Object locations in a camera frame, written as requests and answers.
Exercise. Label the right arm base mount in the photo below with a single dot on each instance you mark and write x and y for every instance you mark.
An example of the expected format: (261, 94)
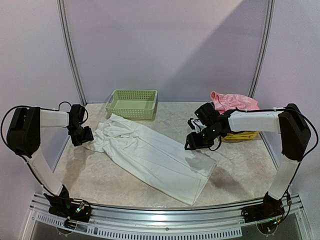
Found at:
(269, 214)

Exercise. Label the pink patterned shorts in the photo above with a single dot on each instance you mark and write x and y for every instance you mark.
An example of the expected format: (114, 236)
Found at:
(225, 102)

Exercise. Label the green plastic basket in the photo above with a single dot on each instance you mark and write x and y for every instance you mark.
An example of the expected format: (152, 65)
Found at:
(133, 104)

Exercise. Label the left aluminium frame post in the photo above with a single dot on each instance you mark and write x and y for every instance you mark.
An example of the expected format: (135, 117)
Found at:
(61, 4)

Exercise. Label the white cloth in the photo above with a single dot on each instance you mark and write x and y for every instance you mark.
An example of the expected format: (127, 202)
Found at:
(153, 158)

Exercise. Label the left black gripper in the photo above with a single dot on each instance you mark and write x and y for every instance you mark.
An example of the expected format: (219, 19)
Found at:
(88, 136)

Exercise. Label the right aluminium frame post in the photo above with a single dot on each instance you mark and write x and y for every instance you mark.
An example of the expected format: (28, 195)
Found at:
(263, 47)

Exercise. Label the front aluminium rail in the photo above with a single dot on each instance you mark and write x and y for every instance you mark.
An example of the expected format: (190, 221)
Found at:
(221, 222)

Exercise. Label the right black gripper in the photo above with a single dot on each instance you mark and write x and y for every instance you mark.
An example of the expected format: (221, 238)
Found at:
(194, 140)

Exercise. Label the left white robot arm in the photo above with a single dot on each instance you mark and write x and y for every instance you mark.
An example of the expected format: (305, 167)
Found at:
(20, 131)

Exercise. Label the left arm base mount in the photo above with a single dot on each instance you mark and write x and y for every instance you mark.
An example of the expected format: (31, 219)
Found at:
(69, 208)

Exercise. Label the aluminium frame post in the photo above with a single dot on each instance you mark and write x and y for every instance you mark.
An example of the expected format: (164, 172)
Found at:
(61, 4)
(263, 47)

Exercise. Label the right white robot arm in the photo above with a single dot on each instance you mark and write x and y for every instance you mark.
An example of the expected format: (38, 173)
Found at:
(288, 122)

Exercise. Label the yellow folded garment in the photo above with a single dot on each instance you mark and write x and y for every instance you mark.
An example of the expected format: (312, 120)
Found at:
(242, 136)

